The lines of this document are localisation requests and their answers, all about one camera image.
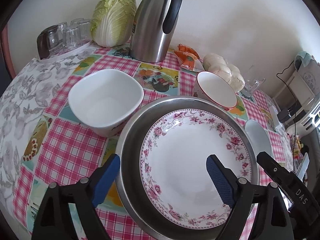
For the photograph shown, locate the floral white plate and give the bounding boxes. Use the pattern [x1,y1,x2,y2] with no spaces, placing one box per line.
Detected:
[140,108,253,230]

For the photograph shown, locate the light blue round bowl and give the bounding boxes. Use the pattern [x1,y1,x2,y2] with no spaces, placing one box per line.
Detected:
[245,120,273,157]

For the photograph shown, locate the large stainless steel pan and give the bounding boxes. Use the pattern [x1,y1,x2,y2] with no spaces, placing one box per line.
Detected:
[116,96,260,239]

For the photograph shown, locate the white square bowl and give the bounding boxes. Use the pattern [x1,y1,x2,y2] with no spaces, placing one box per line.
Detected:
[68,69,144,138]

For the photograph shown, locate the white power strip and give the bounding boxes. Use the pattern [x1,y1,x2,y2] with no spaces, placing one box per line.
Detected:
[268,105,286,132]

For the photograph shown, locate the black power adapter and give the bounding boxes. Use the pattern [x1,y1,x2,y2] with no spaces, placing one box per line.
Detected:
[277,108,296,124]

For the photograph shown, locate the red rimmed strawberry bowl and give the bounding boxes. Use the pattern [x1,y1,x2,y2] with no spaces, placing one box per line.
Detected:
[192,72,237,109]

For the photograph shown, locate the clear glass mug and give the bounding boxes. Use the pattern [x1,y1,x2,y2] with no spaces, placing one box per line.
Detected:
[241,65,266,97]

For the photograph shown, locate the grey floral tablecloth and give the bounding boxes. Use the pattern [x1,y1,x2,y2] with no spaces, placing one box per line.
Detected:
[1,49,93,210]

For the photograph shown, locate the bag of white buns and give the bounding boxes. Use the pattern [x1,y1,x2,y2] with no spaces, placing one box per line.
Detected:
[203,53,245,93]

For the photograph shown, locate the white tray under glasses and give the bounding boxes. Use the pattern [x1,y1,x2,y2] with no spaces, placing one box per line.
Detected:
[39,40,93,63]

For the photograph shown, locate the orange snack packet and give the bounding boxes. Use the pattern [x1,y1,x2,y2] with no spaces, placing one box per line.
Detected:
[174,44,203,72]

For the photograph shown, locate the brown glass cup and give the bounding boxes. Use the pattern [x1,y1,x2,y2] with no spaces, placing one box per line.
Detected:
[37,24,62,60]

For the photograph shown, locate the upturned clear glass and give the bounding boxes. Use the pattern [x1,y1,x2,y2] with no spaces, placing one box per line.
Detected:
[57,18,92,50]

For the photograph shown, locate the napa cabbage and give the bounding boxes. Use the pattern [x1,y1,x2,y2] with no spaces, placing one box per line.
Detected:
[91,0,137,48]

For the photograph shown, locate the stainless steel thermos jug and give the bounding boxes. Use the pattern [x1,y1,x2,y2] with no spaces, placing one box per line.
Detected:
[130,0,182,63]

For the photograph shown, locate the black cable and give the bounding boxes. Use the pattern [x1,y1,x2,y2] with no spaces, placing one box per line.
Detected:
[276,60,304,170]

